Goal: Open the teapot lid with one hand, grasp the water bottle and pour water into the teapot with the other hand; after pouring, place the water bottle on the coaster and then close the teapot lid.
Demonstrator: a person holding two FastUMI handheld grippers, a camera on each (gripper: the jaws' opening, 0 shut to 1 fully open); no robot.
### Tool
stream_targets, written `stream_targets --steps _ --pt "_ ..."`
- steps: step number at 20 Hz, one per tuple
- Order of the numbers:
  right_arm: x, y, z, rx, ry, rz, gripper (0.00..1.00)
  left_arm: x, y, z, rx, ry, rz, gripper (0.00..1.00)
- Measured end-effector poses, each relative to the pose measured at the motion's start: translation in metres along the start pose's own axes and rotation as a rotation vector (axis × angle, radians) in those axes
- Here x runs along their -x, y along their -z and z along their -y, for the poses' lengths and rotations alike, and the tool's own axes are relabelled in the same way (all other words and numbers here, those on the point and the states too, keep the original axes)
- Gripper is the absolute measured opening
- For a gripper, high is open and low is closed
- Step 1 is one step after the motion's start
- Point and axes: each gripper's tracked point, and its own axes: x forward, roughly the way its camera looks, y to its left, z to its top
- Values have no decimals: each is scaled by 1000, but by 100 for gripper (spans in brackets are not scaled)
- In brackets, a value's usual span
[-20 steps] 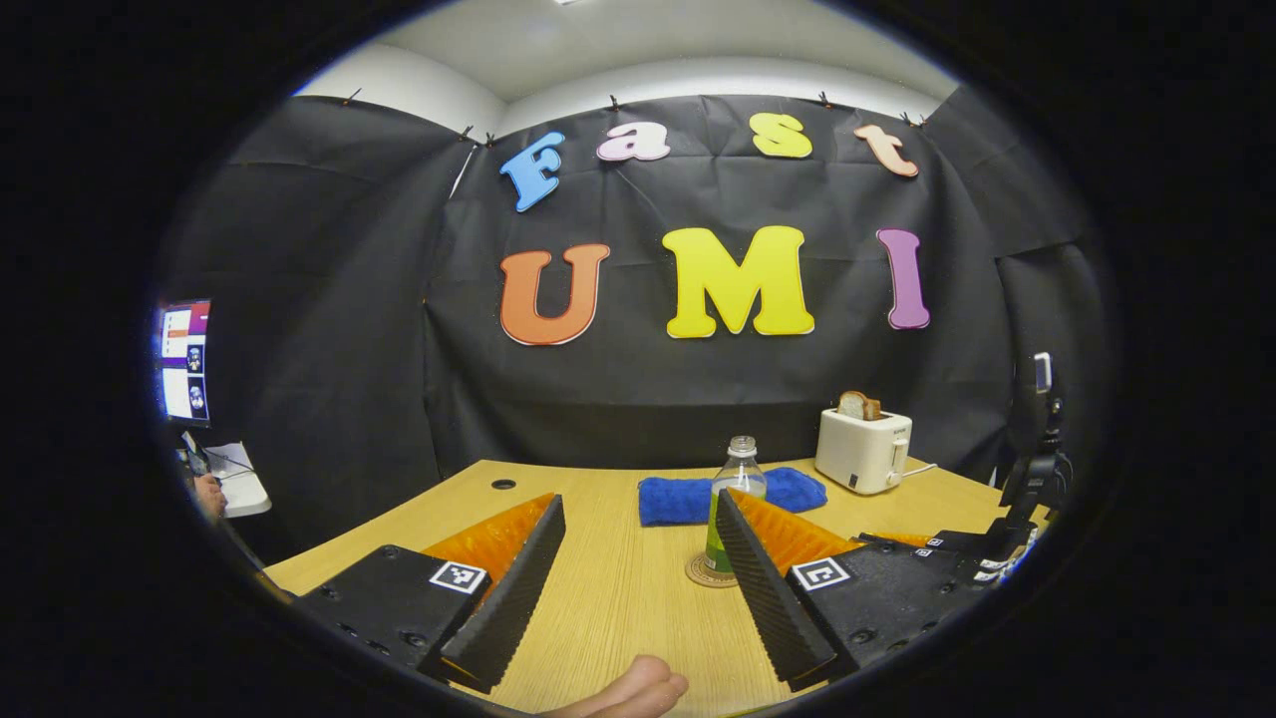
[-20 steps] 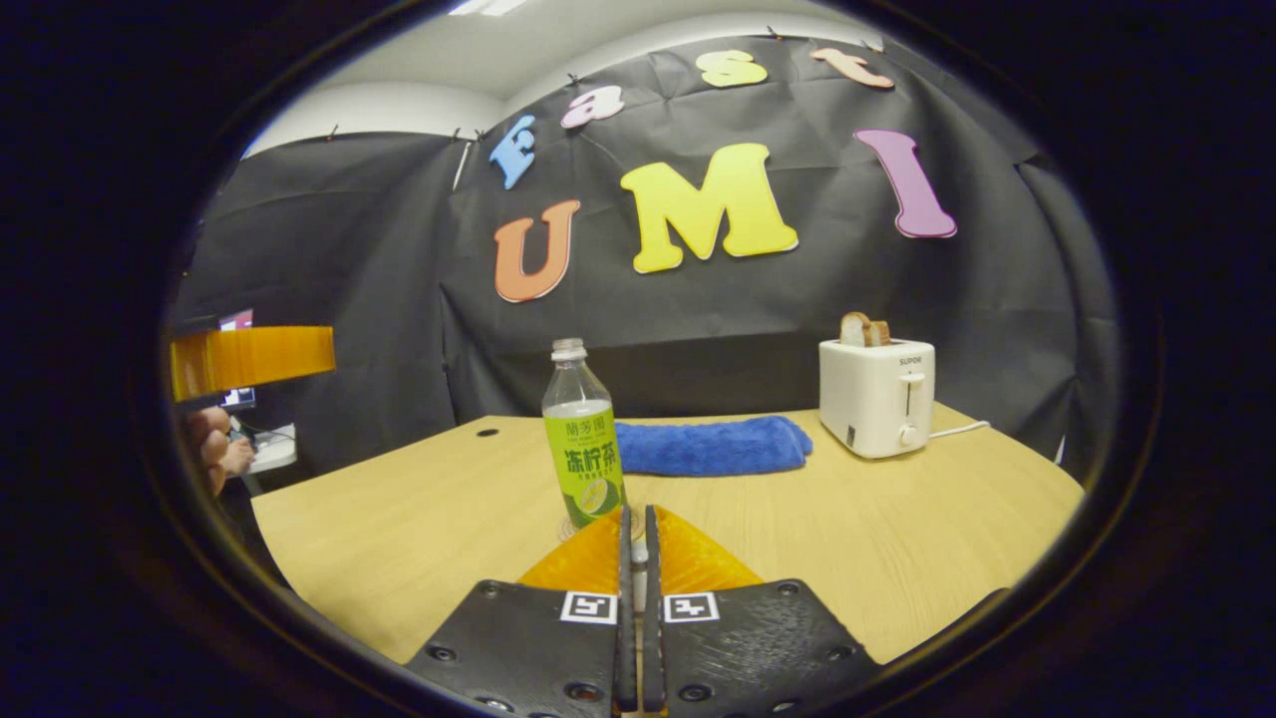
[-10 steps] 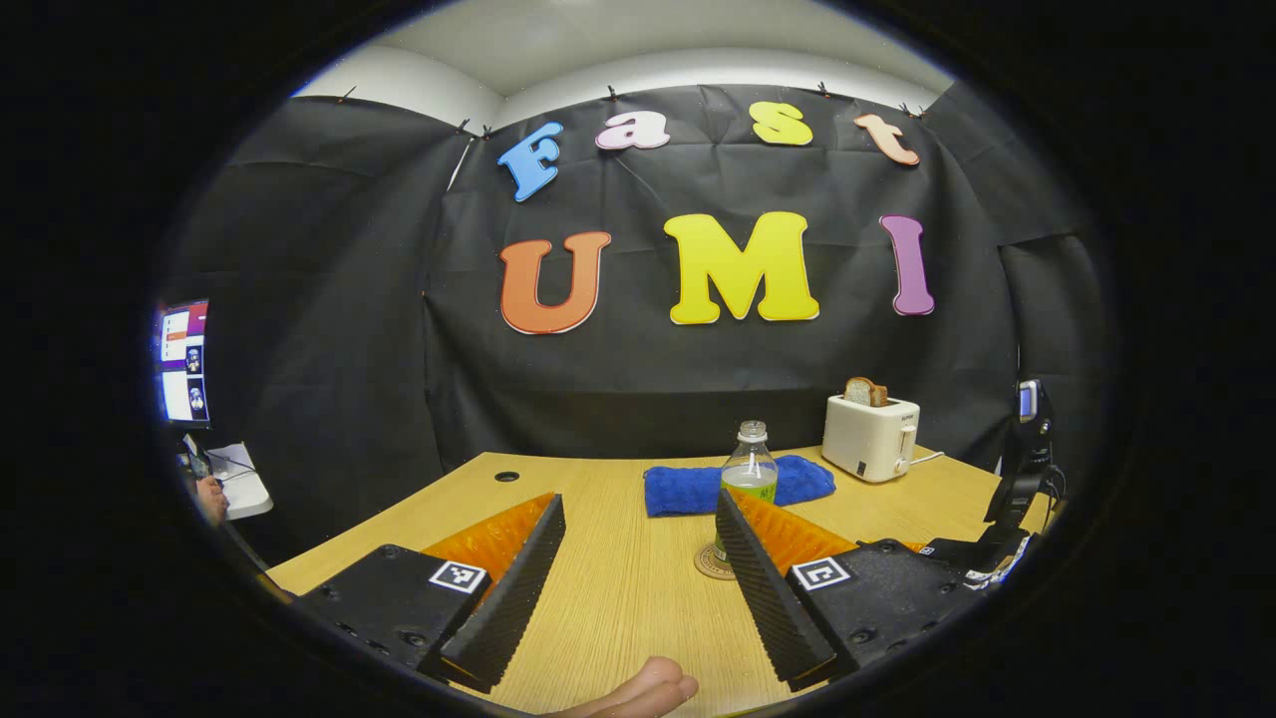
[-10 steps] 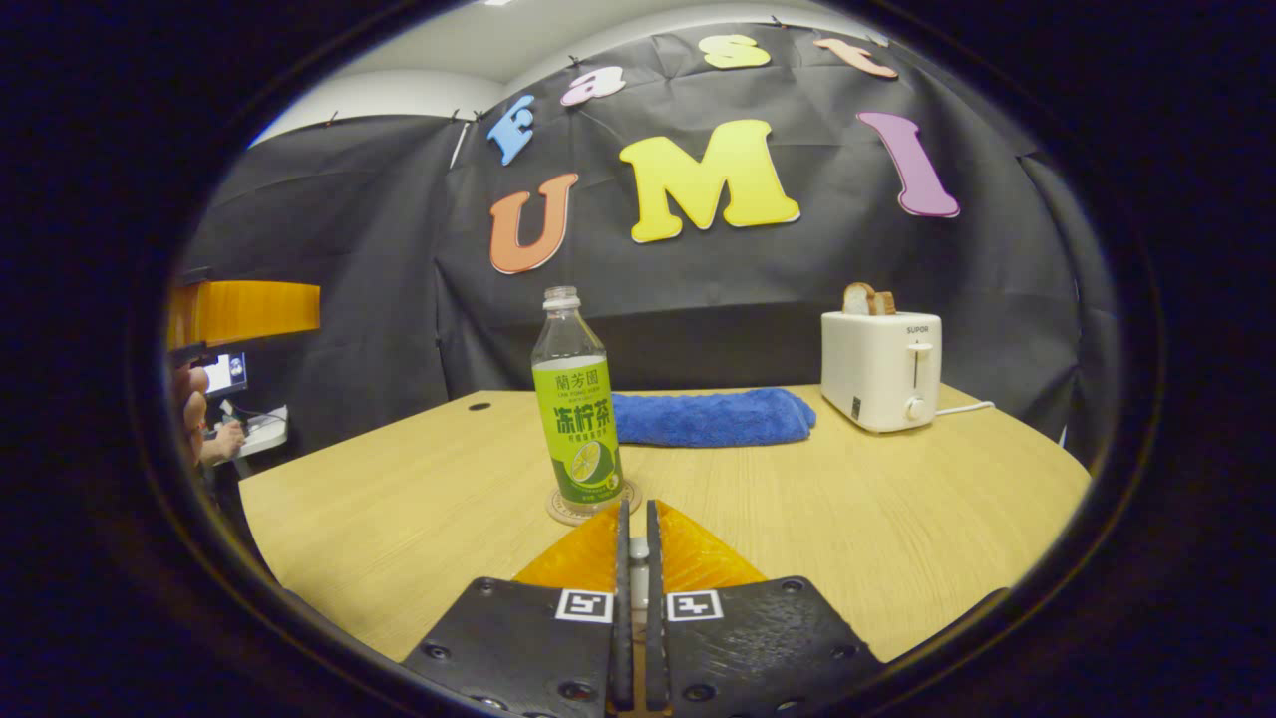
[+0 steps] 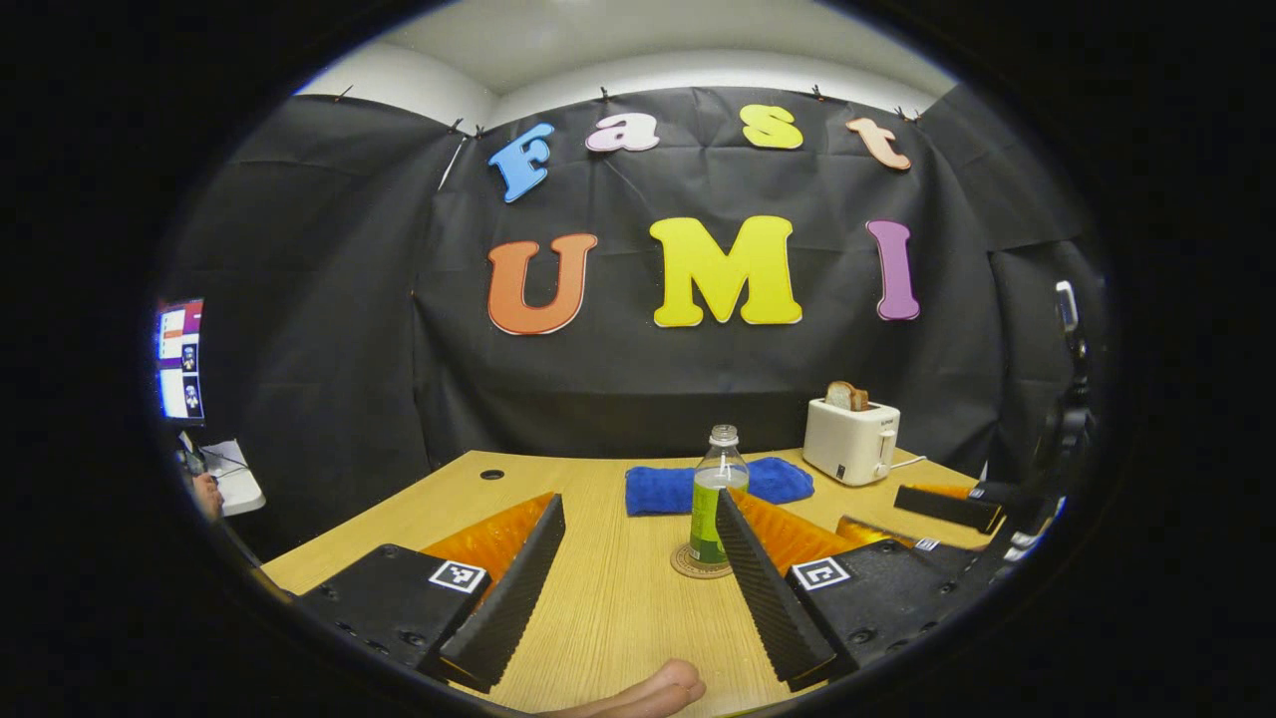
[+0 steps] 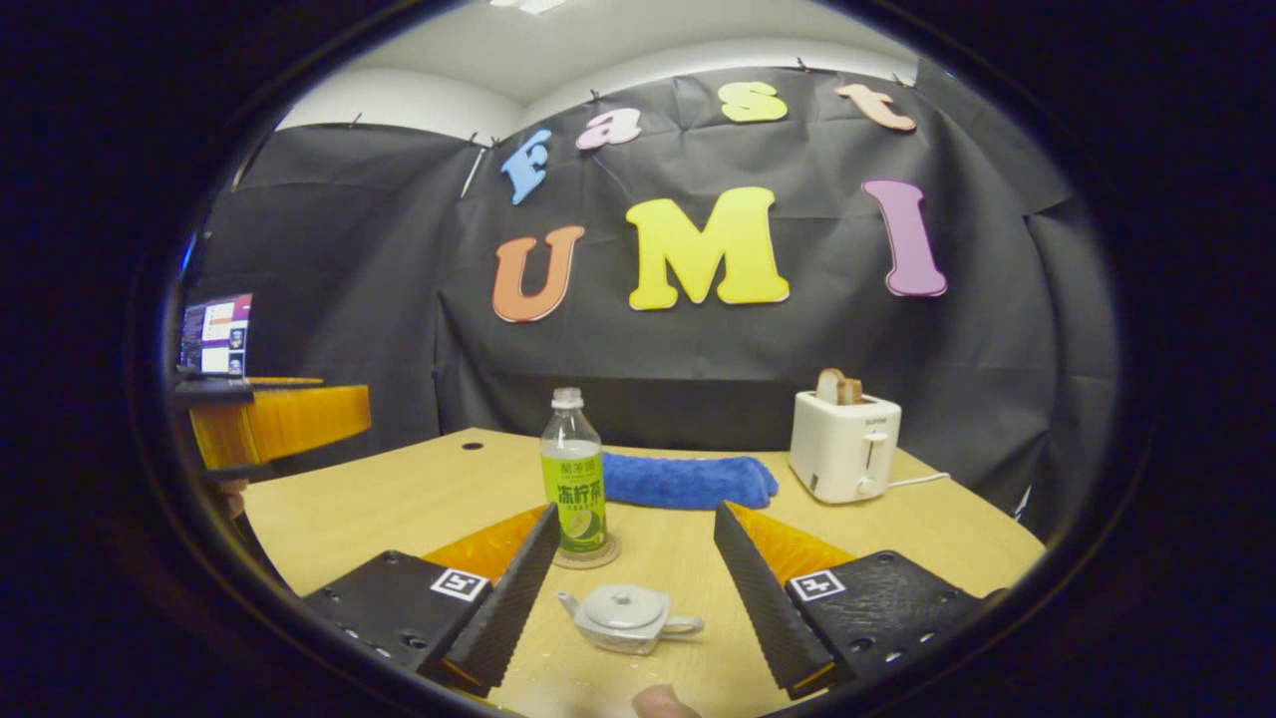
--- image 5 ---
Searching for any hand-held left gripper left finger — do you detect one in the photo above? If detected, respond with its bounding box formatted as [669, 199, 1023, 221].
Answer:
[295, 492, 567, 696]

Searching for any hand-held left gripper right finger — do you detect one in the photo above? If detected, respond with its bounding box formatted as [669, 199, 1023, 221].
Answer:
[713, 487, 1000, 694]

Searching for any round wooden coaster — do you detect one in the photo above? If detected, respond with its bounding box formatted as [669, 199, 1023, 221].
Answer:
[670, 541, 737, 580]

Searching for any green label water bottle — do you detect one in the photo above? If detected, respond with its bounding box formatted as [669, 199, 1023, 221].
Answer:
[688, 424, 751, 566]

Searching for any white toaster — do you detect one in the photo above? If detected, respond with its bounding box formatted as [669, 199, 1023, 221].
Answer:
[802, 397, 901, 488]

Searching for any blue towel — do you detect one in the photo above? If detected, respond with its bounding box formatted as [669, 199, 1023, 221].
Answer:
[625, 457, 815, 518]

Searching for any black backdrop cloth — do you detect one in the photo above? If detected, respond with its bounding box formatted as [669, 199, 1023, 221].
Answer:
[164, 85, 1108, 559]

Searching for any white side table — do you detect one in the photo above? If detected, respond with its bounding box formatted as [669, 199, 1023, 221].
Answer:
[199, 439, 267, 518]

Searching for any computer monitor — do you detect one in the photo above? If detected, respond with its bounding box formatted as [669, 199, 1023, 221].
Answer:
[155, 297, 207, 428]

